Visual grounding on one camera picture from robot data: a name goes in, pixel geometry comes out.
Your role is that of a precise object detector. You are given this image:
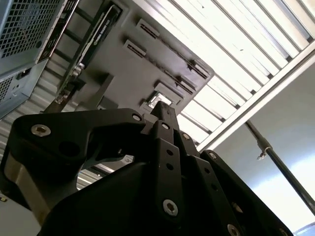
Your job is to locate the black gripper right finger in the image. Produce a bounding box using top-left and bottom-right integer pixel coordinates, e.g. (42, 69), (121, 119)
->
(164, 104), (295, 236)

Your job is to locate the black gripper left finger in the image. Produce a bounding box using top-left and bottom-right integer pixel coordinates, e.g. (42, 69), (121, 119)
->
(0, 100), (184, 224)

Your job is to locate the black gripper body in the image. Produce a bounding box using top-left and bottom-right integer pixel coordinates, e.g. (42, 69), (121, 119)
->
(38, 159), (222, 236)

